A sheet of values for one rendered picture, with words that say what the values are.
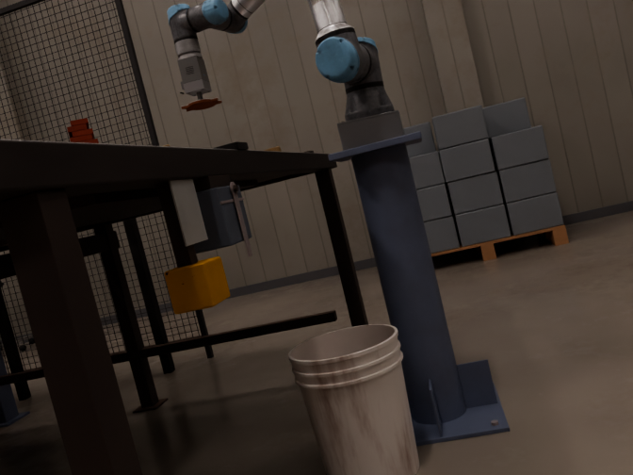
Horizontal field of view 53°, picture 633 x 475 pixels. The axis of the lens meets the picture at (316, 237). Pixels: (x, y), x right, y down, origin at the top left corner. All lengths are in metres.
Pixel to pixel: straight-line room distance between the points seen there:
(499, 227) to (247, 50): 2.75
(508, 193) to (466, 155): 0.40
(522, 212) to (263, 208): 2.34
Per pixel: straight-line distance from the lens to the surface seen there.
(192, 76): 2.04
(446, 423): 2.00
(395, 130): 1.84
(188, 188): 1.21
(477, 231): 4.69
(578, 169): 5.76
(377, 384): 1.61
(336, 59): 1.77
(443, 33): 5.52
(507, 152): 4.69
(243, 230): 1.33
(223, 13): 2.04
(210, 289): 1.13
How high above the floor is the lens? 0.77
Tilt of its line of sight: 4 degrees down
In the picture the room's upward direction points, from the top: 14 degrees counter-clockwise
